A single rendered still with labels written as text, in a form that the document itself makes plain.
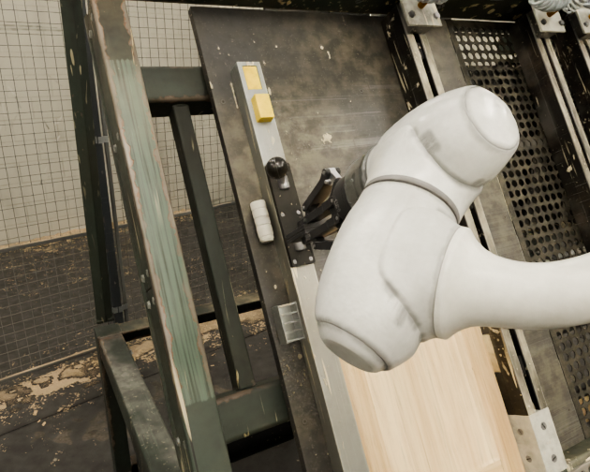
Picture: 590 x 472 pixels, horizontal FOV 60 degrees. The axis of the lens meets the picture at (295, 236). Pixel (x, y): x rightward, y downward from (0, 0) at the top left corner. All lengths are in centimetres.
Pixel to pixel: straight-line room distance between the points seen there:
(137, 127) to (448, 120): 58
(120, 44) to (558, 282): 81
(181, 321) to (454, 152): 53
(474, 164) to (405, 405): 66
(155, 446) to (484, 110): 118
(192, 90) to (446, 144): 69
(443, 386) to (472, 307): 69
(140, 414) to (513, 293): 126
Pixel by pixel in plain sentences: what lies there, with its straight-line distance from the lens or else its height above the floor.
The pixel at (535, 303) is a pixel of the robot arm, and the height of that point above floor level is 153.
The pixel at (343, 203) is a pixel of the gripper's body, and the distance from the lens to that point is 66.
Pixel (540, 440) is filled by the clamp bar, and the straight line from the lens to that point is 123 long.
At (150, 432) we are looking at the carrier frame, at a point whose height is 79.
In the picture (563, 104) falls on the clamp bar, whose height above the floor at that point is 161.
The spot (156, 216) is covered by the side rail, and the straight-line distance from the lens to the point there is 88.
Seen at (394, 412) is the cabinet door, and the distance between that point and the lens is 106.
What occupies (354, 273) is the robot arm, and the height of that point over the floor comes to 154.
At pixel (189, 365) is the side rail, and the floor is 126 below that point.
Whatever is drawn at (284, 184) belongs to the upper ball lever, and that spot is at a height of 149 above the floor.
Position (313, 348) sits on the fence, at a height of 123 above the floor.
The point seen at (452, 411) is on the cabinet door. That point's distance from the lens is 114.
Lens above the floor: 171
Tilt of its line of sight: 19 degrees down
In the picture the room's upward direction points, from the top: straight up
